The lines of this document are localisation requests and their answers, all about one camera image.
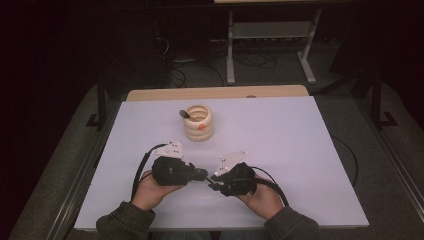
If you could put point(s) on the person's right hand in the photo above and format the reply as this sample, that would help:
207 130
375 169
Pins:
265 201

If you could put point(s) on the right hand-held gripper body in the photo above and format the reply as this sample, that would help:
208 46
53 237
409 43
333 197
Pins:
238 181

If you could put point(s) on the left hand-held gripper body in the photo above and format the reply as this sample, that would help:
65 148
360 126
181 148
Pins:
170 171

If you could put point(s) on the cream ringed brush holder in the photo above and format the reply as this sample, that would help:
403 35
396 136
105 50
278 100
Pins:
198 124

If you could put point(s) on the wooden table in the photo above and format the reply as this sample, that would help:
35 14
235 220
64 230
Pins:
216 92

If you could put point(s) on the aluminium rail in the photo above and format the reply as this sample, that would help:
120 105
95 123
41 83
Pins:
71 200
396 166

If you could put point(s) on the black metal post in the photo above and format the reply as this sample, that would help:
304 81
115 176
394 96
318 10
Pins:
377 100
101 100

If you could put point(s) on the white board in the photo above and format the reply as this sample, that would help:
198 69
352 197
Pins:
283 150

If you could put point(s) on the person's left hand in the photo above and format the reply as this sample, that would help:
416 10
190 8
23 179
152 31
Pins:
150 195

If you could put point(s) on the grey metal stand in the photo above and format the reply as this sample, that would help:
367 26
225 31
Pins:
270 30

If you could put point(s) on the black makeup brush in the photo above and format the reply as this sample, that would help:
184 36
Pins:
184 114

